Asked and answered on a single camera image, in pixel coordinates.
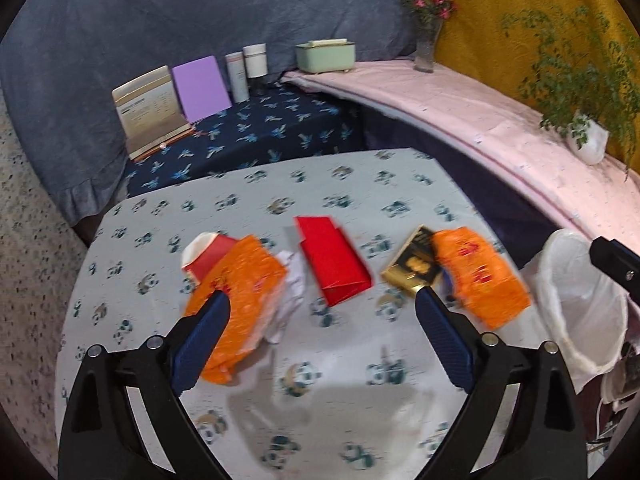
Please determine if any orange snack wrapper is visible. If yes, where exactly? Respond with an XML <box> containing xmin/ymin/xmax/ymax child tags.
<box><xmin>184</xmin><ymin>235</ymin><xmax>286</xmax><ymax>385</ymax></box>
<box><xmin>432</xmin><ymin>226</ymin><xmax>532</xmax><ymax>330</ymax></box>

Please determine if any black and gold box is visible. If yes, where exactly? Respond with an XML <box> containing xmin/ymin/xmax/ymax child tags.
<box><xmin>381</xmin><ymin>226</ymin><xmax>442</xmax><ymax>297</ymax></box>

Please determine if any red and white paper cup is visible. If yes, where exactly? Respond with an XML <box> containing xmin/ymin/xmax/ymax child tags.
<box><xmin>181</xmin><ymin>232</ymin><xmax>238</xmax><ymax>284</ymax></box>

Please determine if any white tissue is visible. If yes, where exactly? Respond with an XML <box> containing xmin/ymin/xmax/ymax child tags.
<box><xmin>264</xmin><ymin>250</ymin><xmax>306</xmax><ymax>344</ymax></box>

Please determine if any red paper packet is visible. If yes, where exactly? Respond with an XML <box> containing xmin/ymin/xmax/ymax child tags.
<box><xmin>295</xmin><ymin>216</ymin><xmax>373</xmax><ymax>308</ymax></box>

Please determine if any white trash bag bin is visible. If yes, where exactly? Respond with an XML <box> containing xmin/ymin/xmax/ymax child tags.
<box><xmin>521</xmin><ymin>229</ymin><xmax>628</xmax><ymax>392</ymax></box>

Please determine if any panda print tablecloth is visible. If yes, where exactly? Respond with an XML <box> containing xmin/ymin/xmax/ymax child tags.
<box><xmin>55</xmin><ymin>150</ymin><xmax>549</xmax><ymax>479</ymax></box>

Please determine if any pink blanket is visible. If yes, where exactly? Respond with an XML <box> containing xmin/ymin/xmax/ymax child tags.
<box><xmin>282</xmin><ymin>60</ymin><xmax>639</xmax><ymax>250</ymax></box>

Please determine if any green plant in white pot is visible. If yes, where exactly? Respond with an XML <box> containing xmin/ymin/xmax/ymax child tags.
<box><xmin>501</xmin><ymin>6</ymin><xmax>639</xmax><ymax>170</ymax></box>

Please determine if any navy leaf print cloth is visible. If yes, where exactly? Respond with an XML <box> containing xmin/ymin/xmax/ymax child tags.
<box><xmin>124</xmin><ymin>84</ymin><xmax>367</xmax><ymax>197</ymax></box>

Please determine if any purple notebook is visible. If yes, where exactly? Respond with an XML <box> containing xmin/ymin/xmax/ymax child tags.
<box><xmin>171</xmin><ymin>55</ymin><xmax>231</xmax><ymax>124</ymax></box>

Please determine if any mustard yellow drape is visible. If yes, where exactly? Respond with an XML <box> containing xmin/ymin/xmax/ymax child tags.
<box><xmin>436</xmin><ymin>0</ymin><xmax>639</xmax><ymax>169</ymax></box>

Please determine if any tall white bottle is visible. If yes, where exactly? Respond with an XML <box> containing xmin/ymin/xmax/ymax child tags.
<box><xmin>224</xmin><ymin>52</ymin><xmax>250</xmax><ymax>103</ymax></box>

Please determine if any white jar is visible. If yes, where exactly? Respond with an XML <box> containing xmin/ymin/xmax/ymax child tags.
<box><xmin>243</xmin><ymin>44</ymin><xmax>268</xmax><ymax>79</ymax></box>

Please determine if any green tissue box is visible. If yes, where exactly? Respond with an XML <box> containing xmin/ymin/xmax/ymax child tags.
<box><xmin>295</xmin><ymin>38</ymin><xmax>356</xmax><ymax>74</ymax></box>

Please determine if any glass vase with pink flowers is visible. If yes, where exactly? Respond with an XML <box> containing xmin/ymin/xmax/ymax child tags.
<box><xmin>399</xmin><ymin>0</ymin><xmax>457</xmax><ymax>74</ymax></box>

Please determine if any blue grey drape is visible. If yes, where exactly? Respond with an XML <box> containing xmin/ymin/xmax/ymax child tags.
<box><xmin>1</xmin><ymin>0</ymin><xmax>414</xmax><ymax>223</ymax></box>

